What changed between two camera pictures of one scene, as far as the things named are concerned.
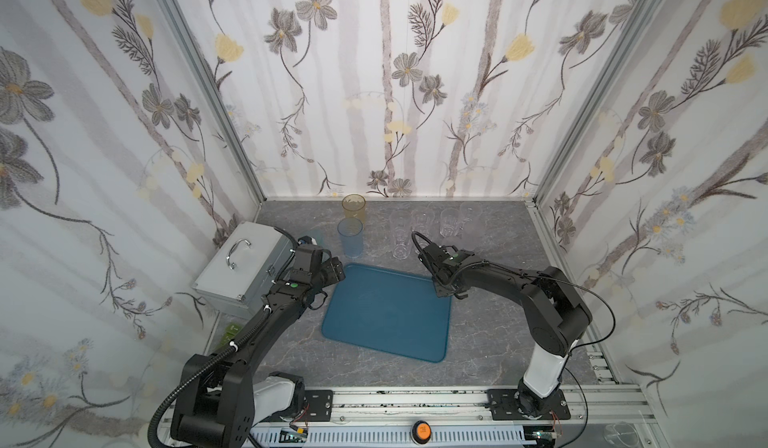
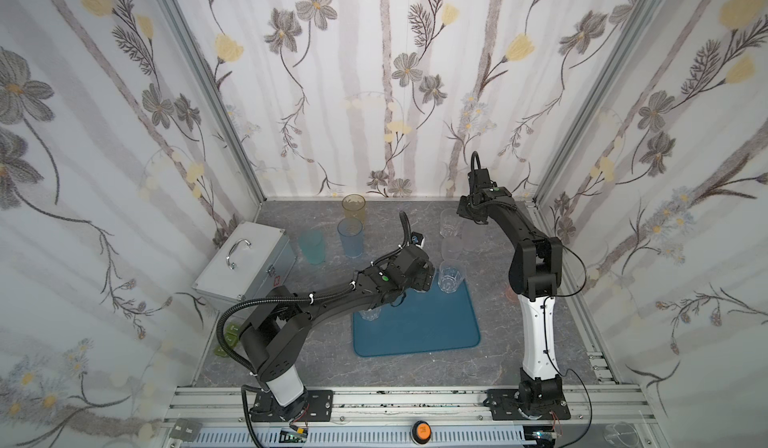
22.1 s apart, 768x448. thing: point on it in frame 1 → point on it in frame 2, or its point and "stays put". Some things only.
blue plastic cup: x=350 y=230 stays put
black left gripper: x=327 y=269 → x=424 y=271
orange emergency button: x=421 y=432 stays put
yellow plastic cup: x=354 y=206 stays put
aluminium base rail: x=615 y=417 stays put
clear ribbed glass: x=400 y=226 → x=370 y=314
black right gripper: x=433 y=262 → x=469 y=206
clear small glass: x=449 y=222 stays put
